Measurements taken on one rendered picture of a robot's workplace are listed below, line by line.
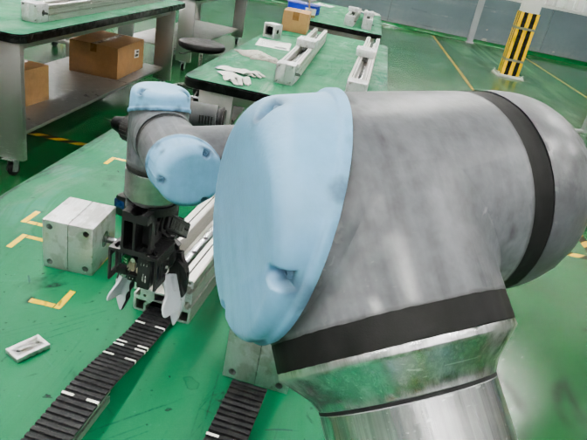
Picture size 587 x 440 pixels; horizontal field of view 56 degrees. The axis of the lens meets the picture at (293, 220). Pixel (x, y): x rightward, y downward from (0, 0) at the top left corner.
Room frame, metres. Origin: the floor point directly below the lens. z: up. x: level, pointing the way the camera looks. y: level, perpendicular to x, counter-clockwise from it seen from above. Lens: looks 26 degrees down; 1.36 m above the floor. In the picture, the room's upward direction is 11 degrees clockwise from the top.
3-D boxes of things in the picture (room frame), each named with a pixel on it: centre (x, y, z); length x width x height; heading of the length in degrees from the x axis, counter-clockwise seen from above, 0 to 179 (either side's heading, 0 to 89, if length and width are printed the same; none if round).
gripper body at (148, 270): (0.67, 0.20, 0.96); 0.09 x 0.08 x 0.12; 172
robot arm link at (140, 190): (0.68, 0.19, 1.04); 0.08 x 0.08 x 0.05
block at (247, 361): (0.67, -0.01, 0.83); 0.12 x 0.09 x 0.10; 82
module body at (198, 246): (1.14, 0.13, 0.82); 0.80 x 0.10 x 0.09; 172
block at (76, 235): (0.87, 0.36, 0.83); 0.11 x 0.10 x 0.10; 89
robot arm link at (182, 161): (0.60, 0.13, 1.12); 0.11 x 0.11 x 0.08; 30
